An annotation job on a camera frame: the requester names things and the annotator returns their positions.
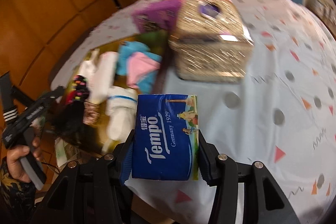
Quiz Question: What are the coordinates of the white towel with blue band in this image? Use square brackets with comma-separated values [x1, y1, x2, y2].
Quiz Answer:
[102, 86, 138, 153]

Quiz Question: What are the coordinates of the blue Tempo tissue pack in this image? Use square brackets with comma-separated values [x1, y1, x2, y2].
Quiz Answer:
[131, 94, 199, 181]

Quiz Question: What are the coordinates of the beige mesh cloth roll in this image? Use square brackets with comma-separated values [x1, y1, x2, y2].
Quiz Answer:
[77, 49, 100, 89]

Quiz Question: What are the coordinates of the pink dishcloth roll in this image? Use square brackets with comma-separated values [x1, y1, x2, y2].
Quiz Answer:
[88, 51, 118, 105]

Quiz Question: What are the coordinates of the blue plush bear toy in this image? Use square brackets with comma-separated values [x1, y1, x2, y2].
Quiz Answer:
[116, 41, 162, 94]

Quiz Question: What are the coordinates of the black hair extension with beads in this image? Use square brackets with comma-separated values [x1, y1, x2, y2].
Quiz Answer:
[52, 75, 90, 146]

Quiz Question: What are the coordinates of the person's left hand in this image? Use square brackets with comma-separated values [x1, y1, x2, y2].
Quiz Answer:
[6, 136, 42, 183]

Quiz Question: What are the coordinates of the brown satin scrunchie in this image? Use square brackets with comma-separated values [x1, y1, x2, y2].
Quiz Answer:
[83, 101, 100, 126]

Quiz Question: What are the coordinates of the patterned white tablecloth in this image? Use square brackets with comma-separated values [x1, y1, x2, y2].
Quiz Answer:
[49, 0, 336, 224]

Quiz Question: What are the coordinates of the gold metal tin tray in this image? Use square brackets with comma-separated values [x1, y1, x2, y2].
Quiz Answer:
[52, 31, 172, 156]

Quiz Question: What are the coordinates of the ornate silver tissue box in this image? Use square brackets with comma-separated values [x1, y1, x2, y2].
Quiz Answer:
[169, 0, 254, 83]

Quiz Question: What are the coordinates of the purple snack box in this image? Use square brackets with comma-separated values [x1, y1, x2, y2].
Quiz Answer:
[132, 0, 181, 33]

